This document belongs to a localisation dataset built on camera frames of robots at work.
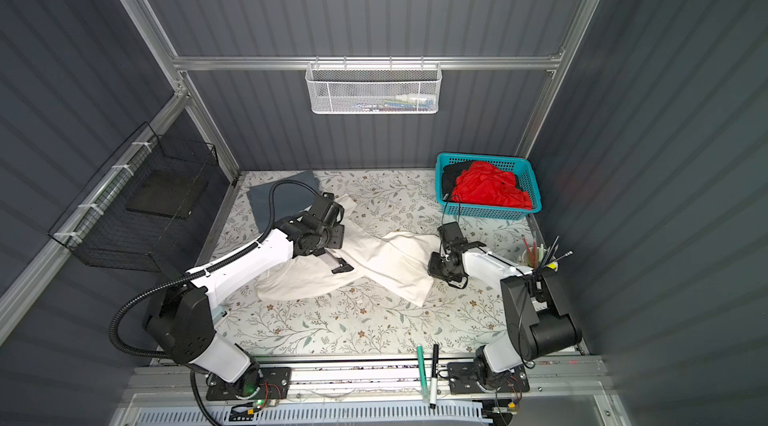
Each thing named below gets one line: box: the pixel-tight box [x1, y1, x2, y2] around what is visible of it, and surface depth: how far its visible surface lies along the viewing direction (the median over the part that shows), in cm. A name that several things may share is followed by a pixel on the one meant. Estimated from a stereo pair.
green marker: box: [417, 344, 429, 404], surface depth 76 cm
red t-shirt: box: [452, 160, 533, 210], surface depth 110 cm
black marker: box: [429, 344, 439, 409], surface depth 74 cm
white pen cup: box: [521, 246, 559, 272], surface depth 86 cm
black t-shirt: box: [442, 161, 472, 201], surface depth 112 cm
